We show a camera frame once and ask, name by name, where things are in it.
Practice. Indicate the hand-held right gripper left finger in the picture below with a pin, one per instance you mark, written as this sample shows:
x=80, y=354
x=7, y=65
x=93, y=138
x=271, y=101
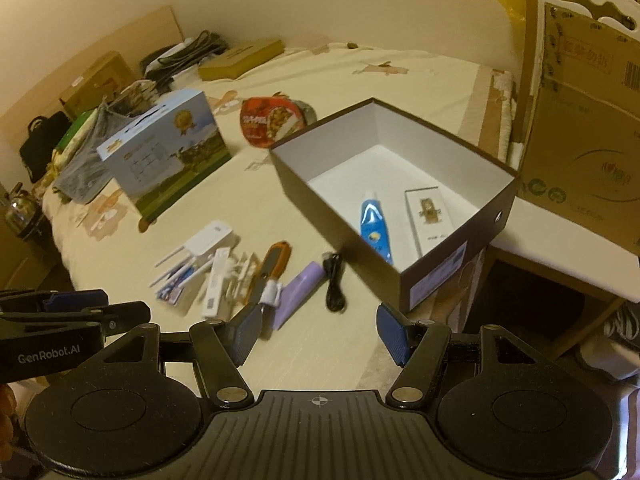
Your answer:
x=245, y=335

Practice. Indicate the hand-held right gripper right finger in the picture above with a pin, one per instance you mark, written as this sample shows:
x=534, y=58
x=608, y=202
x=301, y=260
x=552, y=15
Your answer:
x=392, y=335

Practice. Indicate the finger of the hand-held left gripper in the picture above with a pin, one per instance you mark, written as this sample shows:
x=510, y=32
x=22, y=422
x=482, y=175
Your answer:
x=75, y=300
x=125, y=315

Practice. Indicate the long white box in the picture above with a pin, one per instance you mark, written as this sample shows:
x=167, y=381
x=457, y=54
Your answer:
x=217, y=285

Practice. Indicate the blue white packet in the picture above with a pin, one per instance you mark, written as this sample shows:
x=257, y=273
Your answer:
x=175, y=285

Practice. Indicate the white plastic clip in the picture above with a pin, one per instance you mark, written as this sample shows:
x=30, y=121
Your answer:
x=245, y=275

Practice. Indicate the purple tube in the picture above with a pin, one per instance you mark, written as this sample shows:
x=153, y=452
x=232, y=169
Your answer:
x=300, y=290

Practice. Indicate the orange utility knife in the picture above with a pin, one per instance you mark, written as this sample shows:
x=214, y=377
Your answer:
x=272, y=260

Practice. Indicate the white router with antennas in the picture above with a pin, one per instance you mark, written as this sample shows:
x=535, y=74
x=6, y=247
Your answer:
x=212, y=240

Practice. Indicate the brown storage box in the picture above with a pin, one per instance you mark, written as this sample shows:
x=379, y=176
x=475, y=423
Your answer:
x=345, y=130

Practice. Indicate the person's left hand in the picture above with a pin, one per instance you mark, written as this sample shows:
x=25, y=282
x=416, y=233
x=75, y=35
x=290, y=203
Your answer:
x=5, y=412

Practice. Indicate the metal teapot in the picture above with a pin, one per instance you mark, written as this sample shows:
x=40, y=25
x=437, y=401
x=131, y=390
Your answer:
x=22, y=210

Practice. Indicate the blue toothpaste tube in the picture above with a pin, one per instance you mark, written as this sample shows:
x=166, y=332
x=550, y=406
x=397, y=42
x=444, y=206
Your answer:
x=375, y=230

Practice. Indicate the small white bear-print box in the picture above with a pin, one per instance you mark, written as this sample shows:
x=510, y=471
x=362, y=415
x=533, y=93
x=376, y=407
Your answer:
x=430, y=230

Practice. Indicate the grey plastic bag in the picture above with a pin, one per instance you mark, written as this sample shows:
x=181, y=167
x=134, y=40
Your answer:
x=85, y=175

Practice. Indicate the black bag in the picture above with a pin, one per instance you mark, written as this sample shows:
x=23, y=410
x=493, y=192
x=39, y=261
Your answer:
x=42, y=145

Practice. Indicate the green picture book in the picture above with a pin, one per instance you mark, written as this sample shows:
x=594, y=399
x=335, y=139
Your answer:
x=165, y=160

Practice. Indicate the green packet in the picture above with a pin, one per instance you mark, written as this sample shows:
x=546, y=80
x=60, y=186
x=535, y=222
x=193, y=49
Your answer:
x=75, y=132

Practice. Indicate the white top wooden stool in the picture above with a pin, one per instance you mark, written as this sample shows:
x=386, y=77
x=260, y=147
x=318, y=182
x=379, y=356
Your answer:
x=550, y=240

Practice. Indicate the small cardboard box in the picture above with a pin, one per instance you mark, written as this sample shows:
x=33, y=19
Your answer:
x=95, y=85

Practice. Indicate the red instant rice bowl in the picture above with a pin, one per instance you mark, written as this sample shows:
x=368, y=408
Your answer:
x=270, y=120

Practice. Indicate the white shoes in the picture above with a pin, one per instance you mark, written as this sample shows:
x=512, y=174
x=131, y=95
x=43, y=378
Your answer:
x=610, y=355

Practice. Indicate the white power strip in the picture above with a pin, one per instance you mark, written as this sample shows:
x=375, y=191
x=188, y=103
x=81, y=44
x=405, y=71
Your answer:
x=160, y=57

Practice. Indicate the printed bed sheet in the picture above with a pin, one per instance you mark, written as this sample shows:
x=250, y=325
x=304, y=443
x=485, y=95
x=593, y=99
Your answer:
x=350, y=75

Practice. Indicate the wooden board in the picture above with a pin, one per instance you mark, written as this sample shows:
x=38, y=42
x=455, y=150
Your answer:
x=125, y=35

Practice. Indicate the large printed cardboard box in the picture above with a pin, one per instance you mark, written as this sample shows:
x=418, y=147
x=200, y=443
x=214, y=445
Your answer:
x=575, y=135

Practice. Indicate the olive flat box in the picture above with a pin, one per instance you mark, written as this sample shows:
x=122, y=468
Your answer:
x=240, y=60

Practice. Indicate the wooden frame post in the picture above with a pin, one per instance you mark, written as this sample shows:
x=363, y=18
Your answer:
x=532, y=35

